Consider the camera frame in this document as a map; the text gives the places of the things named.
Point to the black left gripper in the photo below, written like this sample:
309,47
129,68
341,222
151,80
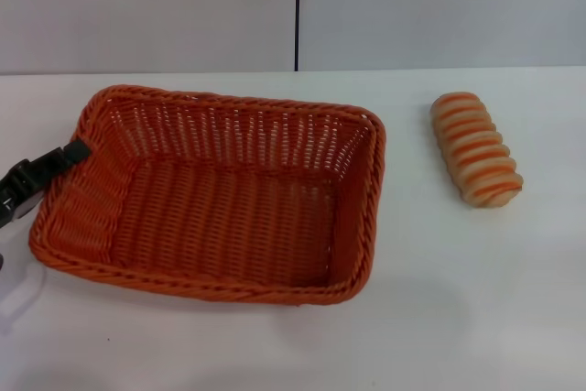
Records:
16,185

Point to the orange striped bread roll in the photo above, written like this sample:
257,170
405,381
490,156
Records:
476,148

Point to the orange woven plastic basket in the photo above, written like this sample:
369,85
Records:
220,217

